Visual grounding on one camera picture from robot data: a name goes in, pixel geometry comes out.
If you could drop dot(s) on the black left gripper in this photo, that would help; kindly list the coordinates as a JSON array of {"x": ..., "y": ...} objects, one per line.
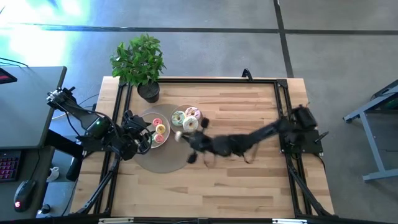
[{"x": 132, "y": 133}]

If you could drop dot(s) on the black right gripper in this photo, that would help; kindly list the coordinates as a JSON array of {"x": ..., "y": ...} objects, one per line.
[{"x": 201, "y": 142}]

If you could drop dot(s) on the large white frosted donut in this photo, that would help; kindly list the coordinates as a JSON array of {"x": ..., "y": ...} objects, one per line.
[{"x": 186, "y": 124}]

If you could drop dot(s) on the small green donut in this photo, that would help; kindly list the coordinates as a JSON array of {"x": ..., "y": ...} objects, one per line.
[{"x": 152, "y": 137}]

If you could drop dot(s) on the small coral red donut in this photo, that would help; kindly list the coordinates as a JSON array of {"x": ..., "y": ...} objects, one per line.
[{"x": 156, "y": 138}]

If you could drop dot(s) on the small pink donut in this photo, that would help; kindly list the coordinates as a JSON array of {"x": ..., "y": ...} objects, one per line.
[{"x": 154, "y": 122}]

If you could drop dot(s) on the small yellow donut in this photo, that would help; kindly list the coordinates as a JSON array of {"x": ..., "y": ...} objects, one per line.
[{"x": 158, "y": 129}]

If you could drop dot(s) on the large mint green donut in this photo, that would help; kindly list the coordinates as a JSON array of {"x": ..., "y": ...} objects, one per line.
[{"x": 174, "y": 119}]

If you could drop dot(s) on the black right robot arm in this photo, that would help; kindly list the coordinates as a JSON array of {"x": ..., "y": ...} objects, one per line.
[{"x": 264, "y": 133}]

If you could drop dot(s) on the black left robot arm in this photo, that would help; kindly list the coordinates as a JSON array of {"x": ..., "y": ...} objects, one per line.
[{"x": 81, "y": 113}]

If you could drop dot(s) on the small tan plate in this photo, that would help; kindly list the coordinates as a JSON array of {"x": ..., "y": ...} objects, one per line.
[{"x": 178, "y": 129}]

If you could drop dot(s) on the large pink frosted donut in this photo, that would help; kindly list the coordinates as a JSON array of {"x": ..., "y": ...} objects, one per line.
[{"x": 188, "y": 112}]

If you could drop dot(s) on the large cream plate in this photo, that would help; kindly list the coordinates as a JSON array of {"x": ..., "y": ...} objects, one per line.
[{"x": 164, "y": 120}]

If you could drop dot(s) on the round grey-brown placemat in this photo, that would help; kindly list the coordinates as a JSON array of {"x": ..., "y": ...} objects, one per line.
[{"x": 161, "y": 158}]

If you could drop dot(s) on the black desk support beam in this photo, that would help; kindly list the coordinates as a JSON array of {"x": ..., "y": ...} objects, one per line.
[{"x": 62, "y": 141}]

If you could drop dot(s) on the green plant in black pot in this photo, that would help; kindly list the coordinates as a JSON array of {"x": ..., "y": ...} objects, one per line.
[{"x": 140, "y": 59}]

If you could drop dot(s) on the small white cup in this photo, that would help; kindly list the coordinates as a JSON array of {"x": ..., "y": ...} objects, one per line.
[{"x": 53, "y": 174}]

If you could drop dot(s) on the dark grey desk tray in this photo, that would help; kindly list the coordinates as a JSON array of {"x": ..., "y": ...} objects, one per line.
[{"x": 31, "y": 168}]

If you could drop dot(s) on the small black desk foot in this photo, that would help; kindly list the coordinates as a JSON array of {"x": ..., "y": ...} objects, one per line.
[{"x": 45, "y": 208}]

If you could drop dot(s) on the black computer mouse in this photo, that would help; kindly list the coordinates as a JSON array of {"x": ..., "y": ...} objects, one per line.
[{"x": 25, "y": 194}]

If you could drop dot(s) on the keyboard with pink backlight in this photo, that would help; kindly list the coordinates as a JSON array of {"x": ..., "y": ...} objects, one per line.
[{"x": 9, "y": 166}]

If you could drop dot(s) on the black device with red display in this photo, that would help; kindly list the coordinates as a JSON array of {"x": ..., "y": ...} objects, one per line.
[{"x": 6, "y": 76}]

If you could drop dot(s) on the grey metal table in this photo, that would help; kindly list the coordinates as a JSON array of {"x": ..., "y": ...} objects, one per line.
[{"x": 382, "y": 175}]

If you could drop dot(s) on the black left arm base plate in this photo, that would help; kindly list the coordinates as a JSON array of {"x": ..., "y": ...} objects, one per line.
[{"x": 90, "y": 146}]

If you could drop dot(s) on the black aluminium table frame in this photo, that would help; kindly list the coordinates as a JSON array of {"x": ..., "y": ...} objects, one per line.
[{"x": 217, "y": 81}]

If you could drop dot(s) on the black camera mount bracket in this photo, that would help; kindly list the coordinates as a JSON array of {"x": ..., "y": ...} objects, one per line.
[{"x": 246, "y": 74}]

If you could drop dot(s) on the silver metal bracket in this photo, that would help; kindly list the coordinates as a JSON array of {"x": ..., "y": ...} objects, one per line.
[
  {"x": 289, "y": 221},
  {"x": 115, "y": 220}
]

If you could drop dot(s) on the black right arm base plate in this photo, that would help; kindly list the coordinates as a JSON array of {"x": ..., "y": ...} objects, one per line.
[{"x": 312, "y": 146}]

